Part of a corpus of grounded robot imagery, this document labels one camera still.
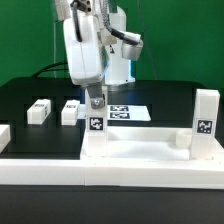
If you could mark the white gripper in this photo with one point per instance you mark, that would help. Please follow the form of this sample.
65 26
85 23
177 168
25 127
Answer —
88 59

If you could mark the white front fence wall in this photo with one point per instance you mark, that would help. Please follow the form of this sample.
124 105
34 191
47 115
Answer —
189 174

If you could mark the white desk top tray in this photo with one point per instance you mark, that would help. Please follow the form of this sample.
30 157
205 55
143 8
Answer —
141 143

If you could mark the white left fence piece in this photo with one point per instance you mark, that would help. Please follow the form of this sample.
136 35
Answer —
5 136

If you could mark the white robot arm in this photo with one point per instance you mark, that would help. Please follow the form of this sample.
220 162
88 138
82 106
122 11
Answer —
117 72

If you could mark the fiducial marker sheet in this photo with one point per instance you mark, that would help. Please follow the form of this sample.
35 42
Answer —
128 113

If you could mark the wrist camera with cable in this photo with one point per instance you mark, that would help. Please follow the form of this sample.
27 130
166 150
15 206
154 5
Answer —
131 42

